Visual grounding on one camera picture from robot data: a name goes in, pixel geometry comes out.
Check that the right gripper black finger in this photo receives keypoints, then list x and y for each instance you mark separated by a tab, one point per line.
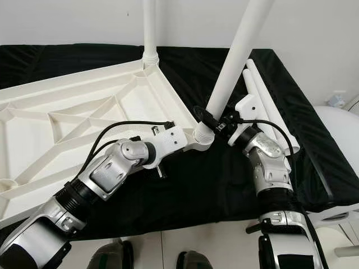
205	116

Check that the white plastic table top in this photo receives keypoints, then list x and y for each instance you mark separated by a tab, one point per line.
33	140

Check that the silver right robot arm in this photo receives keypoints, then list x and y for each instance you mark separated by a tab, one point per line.
272	168

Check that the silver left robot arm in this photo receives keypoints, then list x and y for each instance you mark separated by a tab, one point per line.
106	174

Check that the black table cloth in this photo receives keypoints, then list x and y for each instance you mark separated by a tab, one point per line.
202	185

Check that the grey robot right foot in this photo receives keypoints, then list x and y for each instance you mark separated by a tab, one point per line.
195	261

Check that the grey robot foot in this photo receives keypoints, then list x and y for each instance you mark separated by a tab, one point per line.
107	256
195	261

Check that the grey robot left foot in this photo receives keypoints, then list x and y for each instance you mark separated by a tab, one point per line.
107	256

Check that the white round base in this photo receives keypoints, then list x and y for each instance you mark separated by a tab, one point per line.
342	246

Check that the grey metal rod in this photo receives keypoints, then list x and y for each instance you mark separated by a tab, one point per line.
346	251

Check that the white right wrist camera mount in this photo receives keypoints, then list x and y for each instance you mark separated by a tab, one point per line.
247	106

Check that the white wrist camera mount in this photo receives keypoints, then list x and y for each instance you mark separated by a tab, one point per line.
247	106
171	140

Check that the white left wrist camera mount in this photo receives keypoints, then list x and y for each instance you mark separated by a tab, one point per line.
171	140

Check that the small white wall device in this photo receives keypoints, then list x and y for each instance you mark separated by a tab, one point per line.
337	99

